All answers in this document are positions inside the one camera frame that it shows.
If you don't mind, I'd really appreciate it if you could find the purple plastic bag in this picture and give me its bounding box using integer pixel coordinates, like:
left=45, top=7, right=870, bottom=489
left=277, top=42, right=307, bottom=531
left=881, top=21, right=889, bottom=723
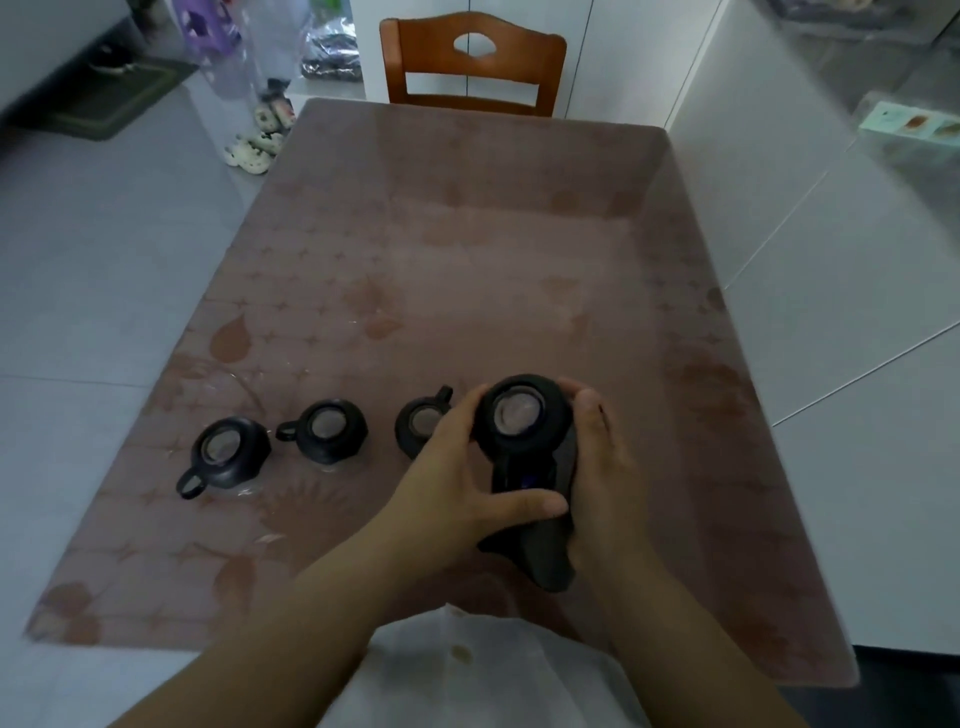
left=166, top=0, right=243, bottom=65

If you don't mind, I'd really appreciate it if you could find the person's right hand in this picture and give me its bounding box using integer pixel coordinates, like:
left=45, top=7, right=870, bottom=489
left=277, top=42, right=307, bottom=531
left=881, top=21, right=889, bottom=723
left=558, top=377, right=656, bottom=583

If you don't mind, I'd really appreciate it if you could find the white cabinet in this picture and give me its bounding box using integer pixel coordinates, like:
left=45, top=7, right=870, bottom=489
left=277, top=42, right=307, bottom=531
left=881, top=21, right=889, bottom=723
left=348, top=0, right=725, bottom=132

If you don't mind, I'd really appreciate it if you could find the dark door mat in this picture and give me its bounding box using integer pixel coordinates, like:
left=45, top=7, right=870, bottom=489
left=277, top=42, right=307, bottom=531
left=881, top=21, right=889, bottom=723
left=13, top=58, right=201, bottom=142

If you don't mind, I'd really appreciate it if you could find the wooden chair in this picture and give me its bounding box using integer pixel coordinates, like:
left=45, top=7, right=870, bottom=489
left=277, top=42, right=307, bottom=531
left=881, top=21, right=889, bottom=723
left=378, top=11, right=569, bottom=120

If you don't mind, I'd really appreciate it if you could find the person's left forearm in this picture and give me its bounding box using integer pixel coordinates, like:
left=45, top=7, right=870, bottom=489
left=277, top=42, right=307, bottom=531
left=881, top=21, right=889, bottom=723
left=108, top=525, right=444, bottom=728

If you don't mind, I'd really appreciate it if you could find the clear plastic bag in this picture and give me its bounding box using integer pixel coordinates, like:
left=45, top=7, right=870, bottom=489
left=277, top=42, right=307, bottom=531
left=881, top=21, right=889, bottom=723
left=300, top=13, right=366, bottom=84

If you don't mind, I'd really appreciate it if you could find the person's left hand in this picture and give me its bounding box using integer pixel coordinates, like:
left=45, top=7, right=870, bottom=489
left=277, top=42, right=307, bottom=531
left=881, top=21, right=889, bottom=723
left=372, top=384, right=570, bottom=580

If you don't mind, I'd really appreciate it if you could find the person's right forearm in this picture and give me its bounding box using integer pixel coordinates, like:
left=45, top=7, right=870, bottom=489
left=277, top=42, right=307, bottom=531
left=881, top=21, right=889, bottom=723
left=591, top=547, right=810, bottom=728

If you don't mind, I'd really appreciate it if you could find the brown patterned tablecloth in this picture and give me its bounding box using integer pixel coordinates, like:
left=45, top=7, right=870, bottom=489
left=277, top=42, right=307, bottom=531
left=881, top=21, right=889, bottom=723
left=22, top=97, right=861, bottom=689

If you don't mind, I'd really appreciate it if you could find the person's white garment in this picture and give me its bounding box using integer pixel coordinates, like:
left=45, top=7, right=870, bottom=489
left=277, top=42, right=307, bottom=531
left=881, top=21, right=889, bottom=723
left=318, top=602, right=652, bottom=728

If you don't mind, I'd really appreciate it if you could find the light green card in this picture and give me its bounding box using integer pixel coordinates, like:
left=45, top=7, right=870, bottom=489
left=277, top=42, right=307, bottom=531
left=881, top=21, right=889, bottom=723
left=858, top=100, right=960, bottom=148

